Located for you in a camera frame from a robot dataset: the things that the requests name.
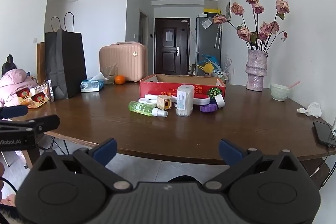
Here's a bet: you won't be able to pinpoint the pink jacket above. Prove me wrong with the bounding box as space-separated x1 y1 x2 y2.
0 69 37 106

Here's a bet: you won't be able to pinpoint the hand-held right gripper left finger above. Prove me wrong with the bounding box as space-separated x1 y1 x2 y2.
31 138 132 191

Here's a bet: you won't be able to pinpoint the small storage rack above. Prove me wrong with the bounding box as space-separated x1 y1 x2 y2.
210 68 230 83

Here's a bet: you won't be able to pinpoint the white charging cable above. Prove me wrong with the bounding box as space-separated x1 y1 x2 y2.
310 144 336 188

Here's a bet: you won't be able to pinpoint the pink suitcase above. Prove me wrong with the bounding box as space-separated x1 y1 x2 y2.
99 42 148 83

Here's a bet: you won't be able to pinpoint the tissue pack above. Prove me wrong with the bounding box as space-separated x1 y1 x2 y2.
80 72 109 93

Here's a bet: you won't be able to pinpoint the yellow cube box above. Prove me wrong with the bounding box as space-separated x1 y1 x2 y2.
157 95 172 110

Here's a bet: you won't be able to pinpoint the silver foil packet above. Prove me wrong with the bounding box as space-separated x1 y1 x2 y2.
39 80 55 102

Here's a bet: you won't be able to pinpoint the yellow watering can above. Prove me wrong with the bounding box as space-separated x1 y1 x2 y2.
198 61 214 75

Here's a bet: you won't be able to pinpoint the pale green bowl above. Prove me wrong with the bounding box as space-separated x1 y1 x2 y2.
270 84 290 101

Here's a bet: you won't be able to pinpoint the blue plastic item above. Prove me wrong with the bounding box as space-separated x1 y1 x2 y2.
202 54 219 67

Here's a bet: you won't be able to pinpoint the white red case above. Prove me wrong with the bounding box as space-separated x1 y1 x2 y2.
145 94 210 106

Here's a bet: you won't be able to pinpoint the dark brown door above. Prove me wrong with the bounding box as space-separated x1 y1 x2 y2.
154 17 190 76

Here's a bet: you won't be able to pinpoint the red cardboard box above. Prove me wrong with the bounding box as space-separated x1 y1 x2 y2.
139 73 226 106

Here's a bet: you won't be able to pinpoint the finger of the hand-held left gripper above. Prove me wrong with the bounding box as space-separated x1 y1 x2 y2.
0 105 28 119
0 115 60 134

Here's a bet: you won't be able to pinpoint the green spray bottle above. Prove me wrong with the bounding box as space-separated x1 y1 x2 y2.
128 101 168 118

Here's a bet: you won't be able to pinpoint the clear glass cup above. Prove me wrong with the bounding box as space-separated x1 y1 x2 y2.
100 66 118 84

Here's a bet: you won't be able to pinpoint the dark rounded object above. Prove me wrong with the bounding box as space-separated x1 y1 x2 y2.
2 54 17 75

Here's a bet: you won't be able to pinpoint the pink textured vase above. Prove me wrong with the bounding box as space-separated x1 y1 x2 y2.
246 49 268 92

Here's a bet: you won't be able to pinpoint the white tape roll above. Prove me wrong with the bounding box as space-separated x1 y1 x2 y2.
213 95 225 109

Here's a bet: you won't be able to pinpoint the dried pink roses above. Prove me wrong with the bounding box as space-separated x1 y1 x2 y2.
213 0 290 52

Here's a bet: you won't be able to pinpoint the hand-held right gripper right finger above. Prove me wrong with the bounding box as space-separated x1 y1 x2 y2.
204 139 306 191

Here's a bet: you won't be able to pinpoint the black paper bag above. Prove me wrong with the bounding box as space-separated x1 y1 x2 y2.
45 12 87 99

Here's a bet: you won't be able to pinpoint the brown paper bag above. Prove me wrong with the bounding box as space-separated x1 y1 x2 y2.
36 42 47 85

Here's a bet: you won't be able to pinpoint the black smartphone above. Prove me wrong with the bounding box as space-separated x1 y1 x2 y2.
313 121 336 146

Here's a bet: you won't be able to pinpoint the white cotton swab container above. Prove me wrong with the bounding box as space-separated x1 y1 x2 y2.
176 84 194 117

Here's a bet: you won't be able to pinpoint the purple round lid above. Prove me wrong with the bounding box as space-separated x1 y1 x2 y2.
200 103 218 113

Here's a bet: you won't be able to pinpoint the grey refrigerator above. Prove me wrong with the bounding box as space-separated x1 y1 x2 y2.
196 15 222 75

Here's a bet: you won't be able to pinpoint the red label snack packet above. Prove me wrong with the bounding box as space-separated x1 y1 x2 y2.
26 93 50 109
16 88 37 105

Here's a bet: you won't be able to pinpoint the crumpled white tissue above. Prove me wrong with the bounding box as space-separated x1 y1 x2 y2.
297 102 322 118

